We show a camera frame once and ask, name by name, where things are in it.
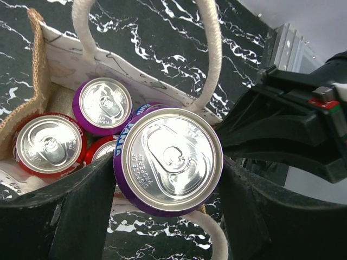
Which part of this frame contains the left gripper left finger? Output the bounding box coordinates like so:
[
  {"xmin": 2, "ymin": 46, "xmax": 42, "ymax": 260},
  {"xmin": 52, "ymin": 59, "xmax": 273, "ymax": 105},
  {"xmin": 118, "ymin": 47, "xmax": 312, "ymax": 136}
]
[{"xmin": 1, "ymin": 153, "xmax": 116, "ymax": 259}]

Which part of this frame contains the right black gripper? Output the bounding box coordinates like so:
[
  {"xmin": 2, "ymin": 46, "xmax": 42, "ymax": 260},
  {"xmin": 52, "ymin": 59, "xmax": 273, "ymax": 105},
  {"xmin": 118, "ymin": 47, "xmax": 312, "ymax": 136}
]
[{"xmin": 216, "ymin": 64, "xmax": 346, "ymax": 184}]

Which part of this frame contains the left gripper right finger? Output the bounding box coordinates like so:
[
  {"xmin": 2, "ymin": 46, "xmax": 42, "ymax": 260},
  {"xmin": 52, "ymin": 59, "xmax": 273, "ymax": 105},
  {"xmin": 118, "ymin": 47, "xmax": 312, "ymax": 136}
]
[{"xmin": 219, "ymin": 157, "xmax": 346, "ymax": 259}]

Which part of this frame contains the red cola can front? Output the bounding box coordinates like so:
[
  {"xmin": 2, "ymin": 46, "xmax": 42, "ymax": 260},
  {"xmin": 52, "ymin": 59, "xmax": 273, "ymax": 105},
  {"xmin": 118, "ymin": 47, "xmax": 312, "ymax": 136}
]
[{"xmin": 83, "ymin": 135, "xmax": 119, "ymax": 167}]

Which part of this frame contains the red cola can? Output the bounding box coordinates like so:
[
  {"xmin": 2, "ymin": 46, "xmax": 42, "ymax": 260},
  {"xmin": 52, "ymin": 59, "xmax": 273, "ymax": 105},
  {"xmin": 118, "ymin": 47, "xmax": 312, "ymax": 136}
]
[
  {"xmin": 83, "ymin": 135, "xmax": 119, "ymax": 167},
  {"xmin": 12, "ymin": 112, "xmax": 87, "ymax": 179}
]

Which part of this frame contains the purple fanta can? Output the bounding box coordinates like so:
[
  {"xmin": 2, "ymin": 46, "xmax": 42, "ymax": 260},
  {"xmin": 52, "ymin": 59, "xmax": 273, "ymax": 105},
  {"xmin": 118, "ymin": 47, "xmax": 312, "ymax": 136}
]
[
  {"xmin": 113, "ymin": 106, "xmax": 223, "ymax": 217},
  {"xmin": 133, "ymin": 102, "xmax": 168, "ymax": 119},
  {"xmin": 72, "ymin": 77, "xmax": 133, "ymax": 136}
]

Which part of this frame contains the purple Fanta can front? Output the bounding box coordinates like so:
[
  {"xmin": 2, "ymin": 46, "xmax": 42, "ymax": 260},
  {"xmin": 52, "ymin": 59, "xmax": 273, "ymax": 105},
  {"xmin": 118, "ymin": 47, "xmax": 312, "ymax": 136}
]
[{"xmin": 72, "ymin": 77, "xmax": 133, "ymax": 136}]

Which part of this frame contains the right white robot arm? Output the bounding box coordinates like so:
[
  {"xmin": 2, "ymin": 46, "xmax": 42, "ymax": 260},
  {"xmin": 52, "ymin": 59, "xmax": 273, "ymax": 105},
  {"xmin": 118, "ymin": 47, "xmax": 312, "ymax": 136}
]
[{"xmin": 216, "ymin": 52, "xmax": 346, "ymax": 183}]

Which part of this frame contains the aluminium rail frame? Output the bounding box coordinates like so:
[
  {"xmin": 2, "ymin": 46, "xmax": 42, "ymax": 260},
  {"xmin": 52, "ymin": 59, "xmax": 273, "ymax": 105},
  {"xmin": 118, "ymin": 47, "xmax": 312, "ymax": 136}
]
[{"xmin": 269, "ymin": 23, "xmax": 324, "ymax": 74}]

